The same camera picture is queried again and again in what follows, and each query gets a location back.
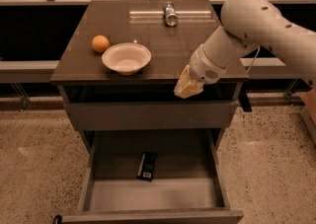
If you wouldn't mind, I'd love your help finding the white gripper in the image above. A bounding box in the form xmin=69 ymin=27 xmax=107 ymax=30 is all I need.
xmin=174 ymin=45 xmax=227 ymax=99

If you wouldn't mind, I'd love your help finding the dark blue rxbar wrapper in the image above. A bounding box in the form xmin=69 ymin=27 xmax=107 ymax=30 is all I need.
xmin=136 ymin=152 xmax=157 ymax=182

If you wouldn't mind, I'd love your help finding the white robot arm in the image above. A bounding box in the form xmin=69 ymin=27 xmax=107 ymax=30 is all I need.
xmin=174 ymin=0 xmax=316 ymax=99

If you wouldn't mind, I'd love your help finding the closed grey top drawer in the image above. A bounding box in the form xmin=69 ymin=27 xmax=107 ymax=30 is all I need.
xmin=65 ymin=101 xmax=238 ymax=131

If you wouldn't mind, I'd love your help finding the dark grey drawer cabinet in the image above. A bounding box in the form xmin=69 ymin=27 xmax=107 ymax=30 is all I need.
xmin=51 ymin=0 xmax=248 ymax=147

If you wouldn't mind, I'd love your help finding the open grey middle drawer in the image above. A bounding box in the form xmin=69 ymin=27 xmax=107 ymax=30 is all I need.
xmin=62 ymin=129 xmax=243 ymax=224

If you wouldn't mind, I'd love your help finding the white bowl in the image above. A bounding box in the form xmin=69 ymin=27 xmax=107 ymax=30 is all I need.
xmin=102 ymin=42 xmax=151 ymax=75

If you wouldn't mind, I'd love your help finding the silver drink can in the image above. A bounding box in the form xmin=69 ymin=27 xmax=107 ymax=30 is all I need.
xmin=163 ymin=2 xmax=178 ymax=27

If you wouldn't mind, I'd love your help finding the grey metal railing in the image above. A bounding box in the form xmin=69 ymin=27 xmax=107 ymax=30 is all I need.
xmin=0 ymin=58 xmax=299 ymax=83

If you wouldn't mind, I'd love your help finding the orange fruit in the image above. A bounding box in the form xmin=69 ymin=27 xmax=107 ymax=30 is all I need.
xmin=92 ymin=36 xmax=110 ymax=53

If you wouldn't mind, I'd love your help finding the white cable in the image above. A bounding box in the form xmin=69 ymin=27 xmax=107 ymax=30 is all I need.
xmin=245 ymin=45 xmax=262 ymax=74

